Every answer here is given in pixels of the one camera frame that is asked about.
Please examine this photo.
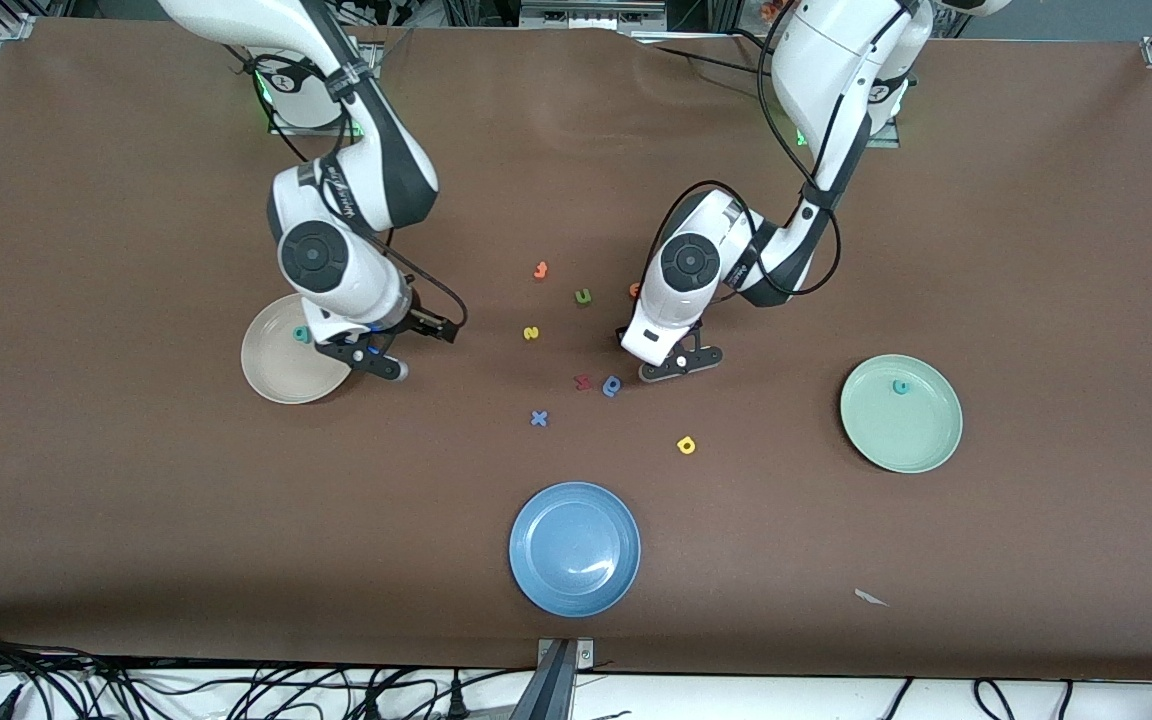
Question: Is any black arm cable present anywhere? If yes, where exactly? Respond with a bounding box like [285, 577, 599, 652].
[636, 0, 842, 301]
[226, 40, 469, 331]

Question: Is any blue plate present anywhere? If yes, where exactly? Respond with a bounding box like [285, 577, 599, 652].
[509, 482, 642, 618]

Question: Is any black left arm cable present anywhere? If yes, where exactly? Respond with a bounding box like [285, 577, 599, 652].
[636, 0, 842, 301]

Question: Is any pale green plate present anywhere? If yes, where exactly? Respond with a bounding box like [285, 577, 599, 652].
[839, 354, 964, 474]

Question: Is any beige brown plate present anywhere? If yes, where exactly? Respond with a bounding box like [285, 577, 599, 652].
[240, 293, 357, 406]

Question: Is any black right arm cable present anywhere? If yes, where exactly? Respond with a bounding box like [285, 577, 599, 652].
[226, 40, 469, 331]

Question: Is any brown table cover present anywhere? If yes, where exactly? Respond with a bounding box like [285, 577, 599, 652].
[0, 15, 1152, 681]

